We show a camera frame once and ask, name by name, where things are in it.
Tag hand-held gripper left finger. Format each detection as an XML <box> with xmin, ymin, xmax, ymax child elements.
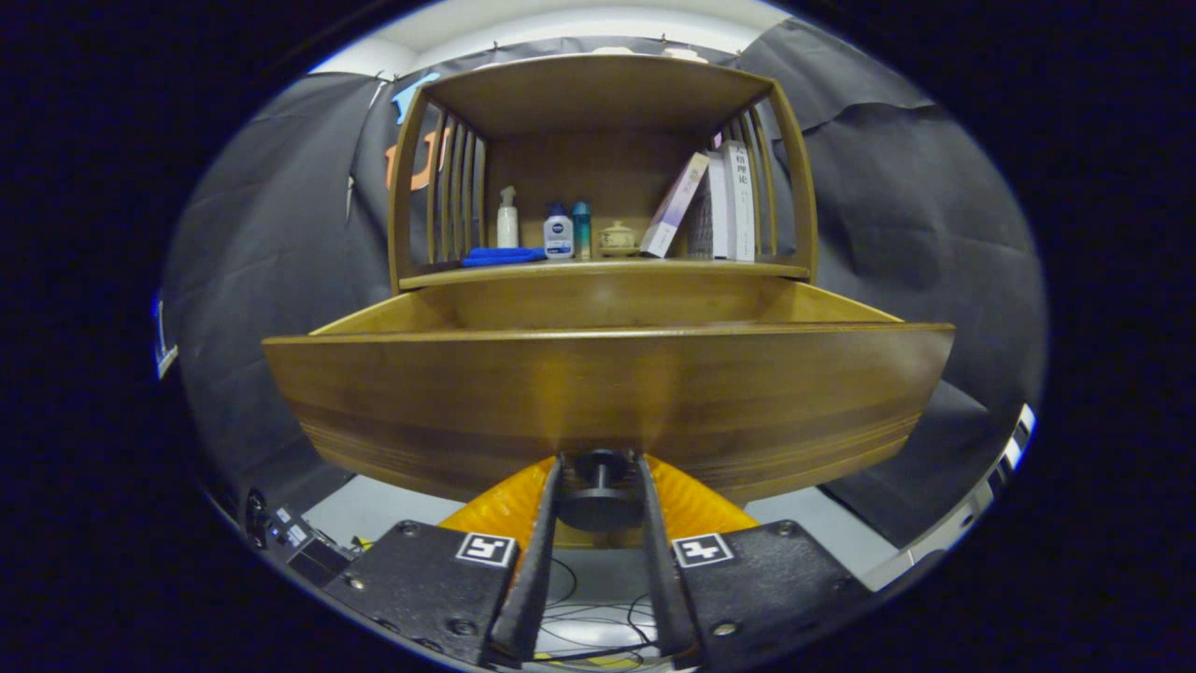
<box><xmin>341</xmin><ymin>455</ymin><xmax>564</xmax><ymax>666</ymax></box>

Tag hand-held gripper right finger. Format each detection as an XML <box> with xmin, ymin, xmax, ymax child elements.
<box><xmin>637</xmin><ymin>453</ymin><xmax>875</xmax><ymax>669</ymax></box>

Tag wooden drawer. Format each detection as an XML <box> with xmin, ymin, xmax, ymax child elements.
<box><xmin>262</xmin><ymin>278</ymin><xmax>956</xmax><ymax>534</ymax></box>

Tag wooden countertop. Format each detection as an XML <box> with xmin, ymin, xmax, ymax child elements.
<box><xmin>397</xmin><ymin>259</ymin><xmax>812</xmax><ymax>291</ymax></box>

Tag wooden cabinet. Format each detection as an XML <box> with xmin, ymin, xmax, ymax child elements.
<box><xmin>386</xmin><ymin>53</ymin><xmax>820</xmax><ymax>295</ymax></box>

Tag blue folded cloth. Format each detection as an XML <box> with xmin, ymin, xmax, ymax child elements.
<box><xmin>461</xmin><ymin>247</ymin><xmax>547</xmax><ymax>268</ymax></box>

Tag white bottle with blue cap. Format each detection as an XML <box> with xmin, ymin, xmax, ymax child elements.
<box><xmin>543</xmin><ymin>203</ymin><xmax>575</xmax><ymax>260</ymax></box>

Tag dark patterned cover book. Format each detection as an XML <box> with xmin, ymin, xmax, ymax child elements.
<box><xmin>687</xmin><ymin>151</ymin><xmax>732</xmax><ymax>260</ymax></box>

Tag purple cover book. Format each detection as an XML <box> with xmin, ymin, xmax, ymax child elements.
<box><xmin>640</xmin><ymin>152</ymin><xmax>711</xmax><ymax>259</ymax></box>

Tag white thick book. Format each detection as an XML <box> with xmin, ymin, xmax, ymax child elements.
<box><xmin>724</xmin><ymin>140</ymin><xmax>758</xmax><ymax>263</ymax></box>

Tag tangled black floor cables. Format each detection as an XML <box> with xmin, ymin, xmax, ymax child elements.
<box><xmin>537</xmin><ymin>556</ymin><xmax>674</xmax><ymax>669</ymax></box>

